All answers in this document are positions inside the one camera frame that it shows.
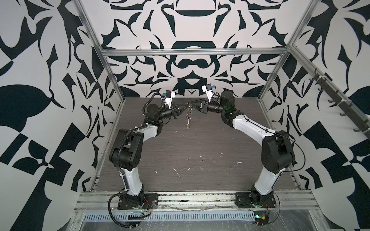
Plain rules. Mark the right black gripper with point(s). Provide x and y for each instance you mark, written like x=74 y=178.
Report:
x=204 y=106

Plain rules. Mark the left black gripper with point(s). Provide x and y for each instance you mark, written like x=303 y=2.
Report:
x=173 y=111

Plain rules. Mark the aluminium front rail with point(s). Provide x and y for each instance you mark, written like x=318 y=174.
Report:
x=202 y=201

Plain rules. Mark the aluminium frame back bar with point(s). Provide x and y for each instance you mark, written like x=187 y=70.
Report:
x=195 y=51

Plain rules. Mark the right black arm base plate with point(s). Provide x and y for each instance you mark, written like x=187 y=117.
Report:
x=254 y=200

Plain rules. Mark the white slotted cable duct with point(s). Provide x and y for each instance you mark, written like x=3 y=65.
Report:
x=165 y=216

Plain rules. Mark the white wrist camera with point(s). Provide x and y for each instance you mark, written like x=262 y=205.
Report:
x=210 y=91
x=167 y=98

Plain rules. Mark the right small circuit board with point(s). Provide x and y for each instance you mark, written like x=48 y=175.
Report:
x=261 y=219

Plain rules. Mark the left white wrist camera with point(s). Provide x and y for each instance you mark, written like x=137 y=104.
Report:
x=167 y=98

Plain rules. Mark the grey hook rack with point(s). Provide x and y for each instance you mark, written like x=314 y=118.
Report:
x=348 y=107

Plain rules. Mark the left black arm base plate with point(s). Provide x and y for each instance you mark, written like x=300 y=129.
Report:
x=141 y=202

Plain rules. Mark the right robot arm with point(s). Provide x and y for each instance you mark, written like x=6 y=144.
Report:
x=277 y=148

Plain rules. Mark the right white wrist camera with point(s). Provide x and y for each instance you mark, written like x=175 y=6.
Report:
x=210 y=91

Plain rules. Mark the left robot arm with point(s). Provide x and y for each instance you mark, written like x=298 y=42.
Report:
x=127 y=150

